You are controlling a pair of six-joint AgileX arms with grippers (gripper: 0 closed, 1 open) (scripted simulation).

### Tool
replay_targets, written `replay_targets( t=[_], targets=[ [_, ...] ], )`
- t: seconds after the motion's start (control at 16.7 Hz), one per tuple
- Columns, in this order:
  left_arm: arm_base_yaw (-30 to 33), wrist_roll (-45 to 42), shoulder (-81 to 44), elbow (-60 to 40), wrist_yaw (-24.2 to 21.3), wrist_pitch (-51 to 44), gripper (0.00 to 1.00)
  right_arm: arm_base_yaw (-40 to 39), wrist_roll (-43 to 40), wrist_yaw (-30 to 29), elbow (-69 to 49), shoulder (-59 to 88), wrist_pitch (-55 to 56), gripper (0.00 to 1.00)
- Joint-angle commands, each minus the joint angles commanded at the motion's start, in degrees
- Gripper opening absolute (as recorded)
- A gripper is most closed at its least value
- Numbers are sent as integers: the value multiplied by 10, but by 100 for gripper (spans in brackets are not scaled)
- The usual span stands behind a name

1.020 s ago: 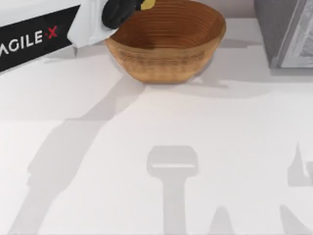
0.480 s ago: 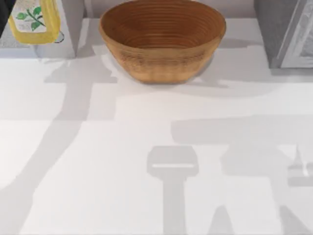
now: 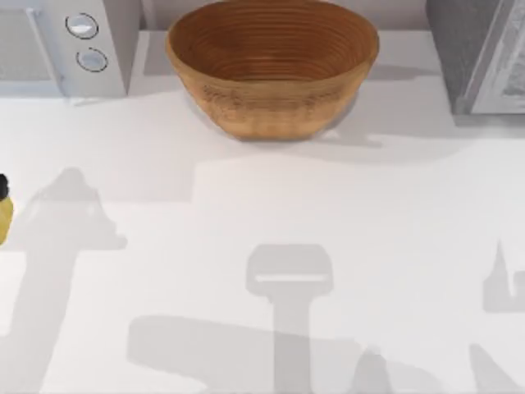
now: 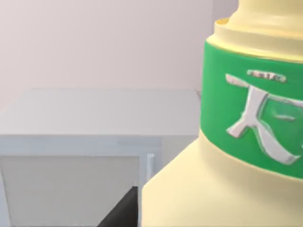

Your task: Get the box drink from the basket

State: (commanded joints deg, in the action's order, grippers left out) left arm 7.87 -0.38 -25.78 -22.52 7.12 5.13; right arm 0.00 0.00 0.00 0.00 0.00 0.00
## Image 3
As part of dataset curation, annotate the yellow bread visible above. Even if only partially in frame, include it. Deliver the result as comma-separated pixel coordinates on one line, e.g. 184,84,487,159
0,195,15,246

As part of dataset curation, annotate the brown woven basket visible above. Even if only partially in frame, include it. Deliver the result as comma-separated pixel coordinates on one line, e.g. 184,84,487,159
165,0,381,143

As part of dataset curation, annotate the pale microwave oven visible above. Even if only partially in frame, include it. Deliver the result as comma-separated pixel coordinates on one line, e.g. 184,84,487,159
0,0,143,99

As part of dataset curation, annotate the white microwave knob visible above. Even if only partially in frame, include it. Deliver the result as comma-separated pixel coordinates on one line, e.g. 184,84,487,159
75,46,110,74
65,11,101,41

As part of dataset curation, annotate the grey cabinet door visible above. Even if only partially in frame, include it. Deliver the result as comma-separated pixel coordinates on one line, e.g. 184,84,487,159
457,0,525,116

